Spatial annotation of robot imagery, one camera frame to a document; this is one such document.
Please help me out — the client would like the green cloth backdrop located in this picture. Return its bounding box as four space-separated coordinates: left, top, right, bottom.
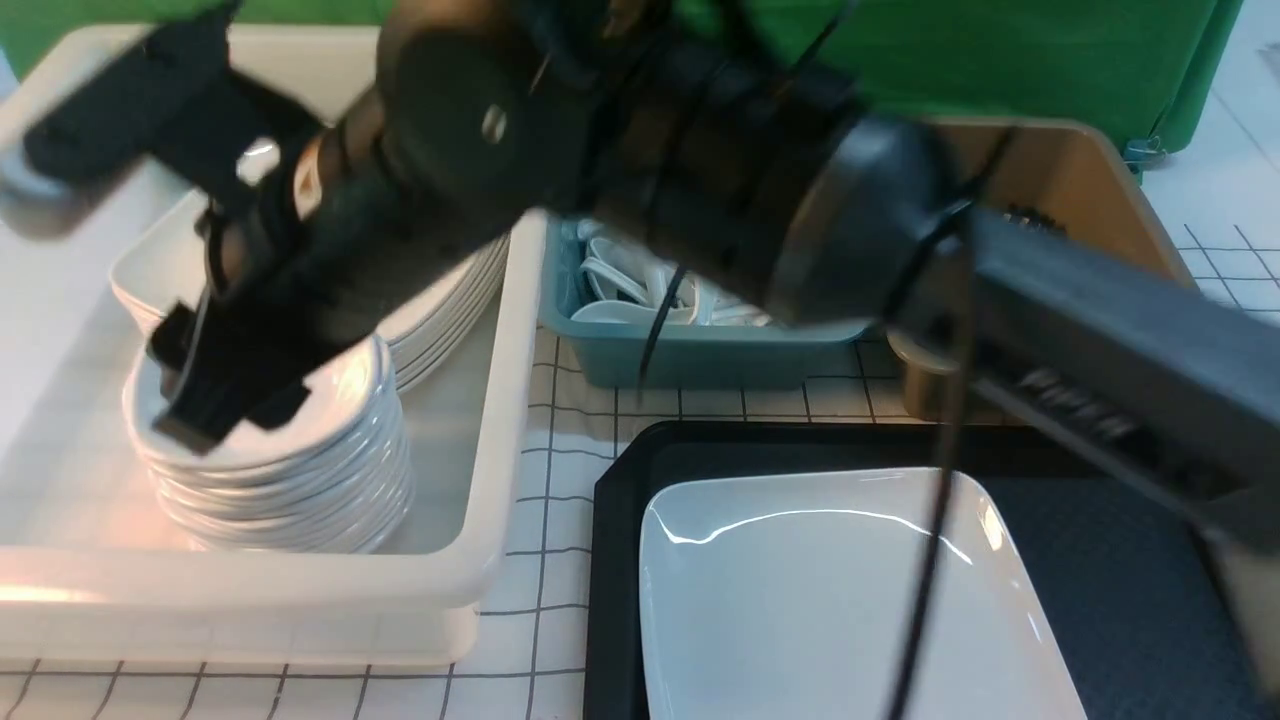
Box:
1 1 1244 152

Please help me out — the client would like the stack of white square plates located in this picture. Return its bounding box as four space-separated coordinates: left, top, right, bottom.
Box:
109 191 509 395

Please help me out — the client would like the large white square plate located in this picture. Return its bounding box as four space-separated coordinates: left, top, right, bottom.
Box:
639 468 1085 719

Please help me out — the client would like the brown plastic bin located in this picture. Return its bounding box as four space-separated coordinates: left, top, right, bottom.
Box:
888 117 1196 421

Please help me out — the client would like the pile of white spoons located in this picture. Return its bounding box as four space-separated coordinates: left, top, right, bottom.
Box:
571 220 773 327

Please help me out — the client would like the teal plastic bin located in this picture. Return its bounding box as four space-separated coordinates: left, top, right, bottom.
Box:
539 218 868 389

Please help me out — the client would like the stack of small white dishes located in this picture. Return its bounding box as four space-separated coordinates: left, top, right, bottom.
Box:
122 337 415 553

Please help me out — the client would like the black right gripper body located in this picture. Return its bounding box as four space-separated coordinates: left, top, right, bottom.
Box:
147 110 401 455

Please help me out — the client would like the black serving tray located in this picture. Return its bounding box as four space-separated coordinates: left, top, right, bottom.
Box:
582 420 1277 719

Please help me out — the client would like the blue binder clip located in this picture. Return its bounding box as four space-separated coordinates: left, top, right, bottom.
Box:
1121 136 1169 176

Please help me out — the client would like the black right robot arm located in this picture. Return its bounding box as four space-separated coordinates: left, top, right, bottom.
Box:
150 1 1277 719

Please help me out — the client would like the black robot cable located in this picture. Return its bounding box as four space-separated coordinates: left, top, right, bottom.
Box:
884 129 1011 720

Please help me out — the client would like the large white plastic tub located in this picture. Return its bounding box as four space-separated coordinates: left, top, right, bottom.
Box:
0 24 550 669

